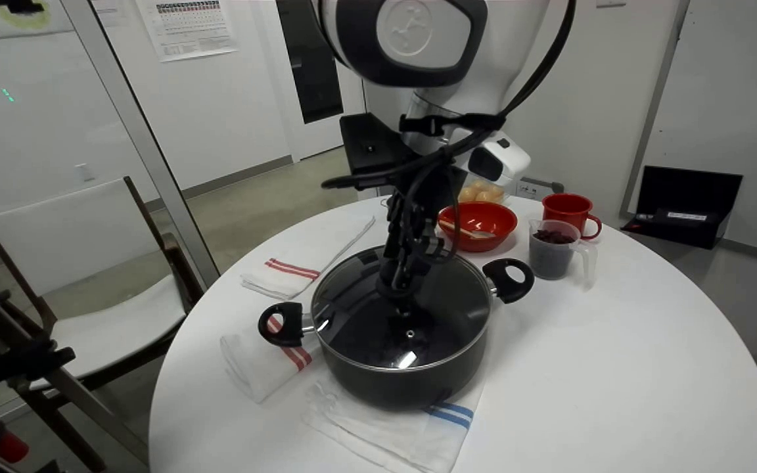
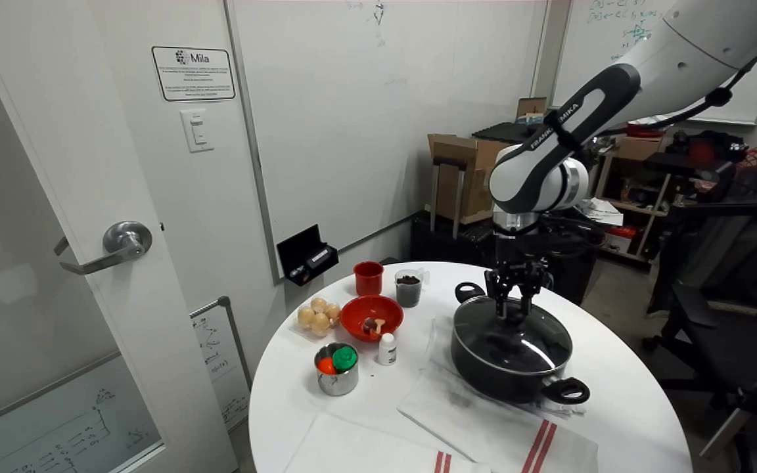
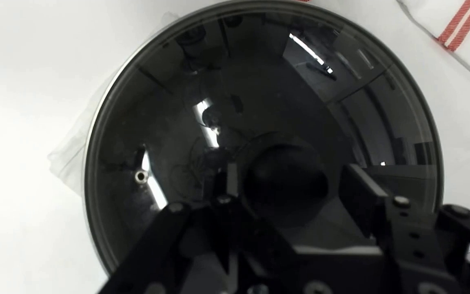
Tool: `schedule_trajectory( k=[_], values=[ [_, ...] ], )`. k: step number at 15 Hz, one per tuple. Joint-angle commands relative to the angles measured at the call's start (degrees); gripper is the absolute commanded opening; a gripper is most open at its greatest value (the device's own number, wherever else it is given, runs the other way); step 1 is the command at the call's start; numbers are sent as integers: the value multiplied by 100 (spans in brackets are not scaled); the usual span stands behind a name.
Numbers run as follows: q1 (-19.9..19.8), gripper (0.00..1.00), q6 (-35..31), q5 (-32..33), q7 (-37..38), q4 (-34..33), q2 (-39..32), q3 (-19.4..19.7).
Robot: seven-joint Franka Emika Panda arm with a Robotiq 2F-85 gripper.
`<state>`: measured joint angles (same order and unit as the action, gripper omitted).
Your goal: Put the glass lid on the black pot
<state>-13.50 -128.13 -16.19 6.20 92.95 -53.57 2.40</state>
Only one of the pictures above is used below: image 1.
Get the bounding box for wooden spoon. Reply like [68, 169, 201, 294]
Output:
[456, 220, 498, 241]

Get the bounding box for open black case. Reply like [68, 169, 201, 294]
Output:
[624, 164, 746, 252]

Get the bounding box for red bowl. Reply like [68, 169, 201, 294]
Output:
[436, 199, 520, 255]

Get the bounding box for clear measuring cup dark contents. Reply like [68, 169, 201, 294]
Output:
[528, 219, 602, 292]

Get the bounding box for white towel blue stripes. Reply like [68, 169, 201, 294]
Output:
[298, 365, 490, 473]

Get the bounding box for black wrist mount plate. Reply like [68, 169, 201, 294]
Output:
[339, 111, 426, 179]

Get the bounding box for small red object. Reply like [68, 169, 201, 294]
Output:
[0, 429, 33, 466]

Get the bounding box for white door dark window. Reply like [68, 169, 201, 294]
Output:
[251, 0, 357, 165]

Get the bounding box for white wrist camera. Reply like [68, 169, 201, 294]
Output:
[465, 132, 535, 190]

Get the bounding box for white paper notice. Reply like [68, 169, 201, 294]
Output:
[134, 0, 239, 62]

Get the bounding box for grey glass partition frame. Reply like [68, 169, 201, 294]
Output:
[62, 0, 225, 283]

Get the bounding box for red mug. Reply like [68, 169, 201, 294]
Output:
[541, 192, 608, 244]

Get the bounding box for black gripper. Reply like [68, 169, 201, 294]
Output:
[382, 161, 470, 294]

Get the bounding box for white chair dark frame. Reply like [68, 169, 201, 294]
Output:
[0, 173, 211, 473]

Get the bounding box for black cooking pot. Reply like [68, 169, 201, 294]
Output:
[255, 244, 539, 407]

